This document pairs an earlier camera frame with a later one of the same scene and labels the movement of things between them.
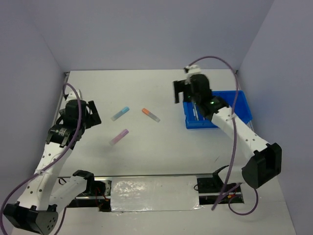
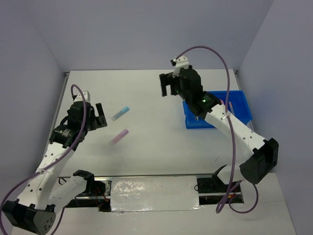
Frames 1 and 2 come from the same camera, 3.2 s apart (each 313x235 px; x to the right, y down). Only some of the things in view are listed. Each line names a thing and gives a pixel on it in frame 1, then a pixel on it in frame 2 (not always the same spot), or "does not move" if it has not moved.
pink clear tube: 118,137 does not move
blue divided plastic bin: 236,101 does not move
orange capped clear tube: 151,115 to 231,107
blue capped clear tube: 123,110 does not move
